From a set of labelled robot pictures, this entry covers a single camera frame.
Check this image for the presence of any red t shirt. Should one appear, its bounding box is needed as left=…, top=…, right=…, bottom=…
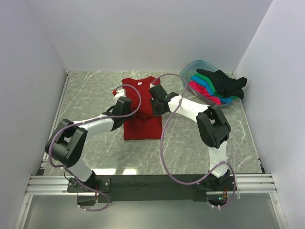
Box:
left=122, top=76, right=163, bottom=141

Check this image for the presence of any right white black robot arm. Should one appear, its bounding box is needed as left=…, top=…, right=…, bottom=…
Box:
left=149, top=84, right=231, bottom=190

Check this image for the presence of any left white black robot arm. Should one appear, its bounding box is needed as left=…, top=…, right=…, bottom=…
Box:
left=45, top=97, right=132, bottom=192

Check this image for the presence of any pink t shirt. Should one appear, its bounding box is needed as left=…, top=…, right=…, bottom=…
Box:
left=188, top=81, right=221, bottom=105

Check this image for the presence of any clear plastic bin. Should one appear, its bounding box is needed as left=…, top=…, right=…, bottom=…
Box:
left=180, top=60, right=219, bottom=106

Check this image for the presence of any green t shirt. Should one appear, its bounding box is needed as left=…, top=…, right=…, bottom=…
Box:
left=191, top=73, right=238, bottom=99

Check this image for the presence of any blue t shirt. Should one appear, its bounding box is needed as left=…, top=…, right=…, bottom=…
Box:
left=189, top=75, right=233, bottom=105

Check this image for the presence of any black t shirt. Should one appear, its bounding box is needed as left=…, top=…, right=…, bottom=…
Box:
left=196, top=69, right=247, bottom=99

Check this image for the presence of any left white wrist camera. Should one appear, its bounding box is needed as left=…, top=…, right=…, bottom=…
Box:
left=112, top=88, right=126, bottom=98

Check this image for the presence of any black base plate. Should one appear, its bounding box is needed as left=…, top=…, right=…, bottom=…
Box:
left=67, top=173, right=236, bottom=206

